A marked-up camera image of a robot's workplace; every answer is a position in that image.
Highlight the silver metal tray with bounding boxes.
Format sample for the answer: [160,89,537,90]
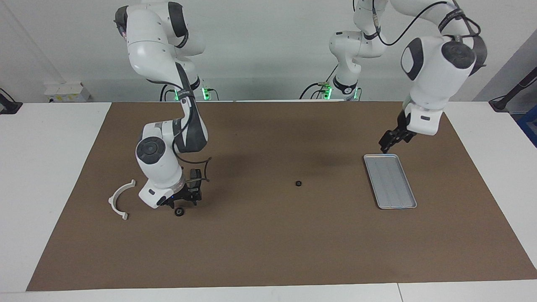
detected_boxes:
[363,154,417,210]

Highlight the brown table mat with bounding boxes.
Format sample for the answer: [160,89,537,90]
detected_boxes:
[26,101,537,292]

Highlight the blue object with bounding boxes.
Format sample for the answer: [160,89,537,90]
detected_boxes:
[517,105,537,148]

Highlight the white box with yellow label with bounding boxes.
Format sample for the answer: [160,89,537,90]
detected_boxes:
[44,82,91,103]

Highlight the black table clamp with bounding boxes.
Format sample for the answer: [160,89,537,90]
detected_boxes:
[0,87,23,115]

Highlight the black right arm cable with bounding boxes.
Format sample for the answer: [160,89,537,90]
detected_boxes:
[159,80,213,183]

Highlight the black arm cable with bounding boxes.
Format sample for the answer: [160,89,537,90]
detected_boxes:
[371,0,481,47]
[159,80,213,183]

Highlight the white curved plastic bracket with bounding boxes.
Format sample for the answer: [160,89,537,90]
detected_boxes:
[108,179,137,221]

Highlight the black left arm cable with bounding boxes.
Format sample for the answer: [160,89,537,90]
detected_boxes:
[371,0,481,47]

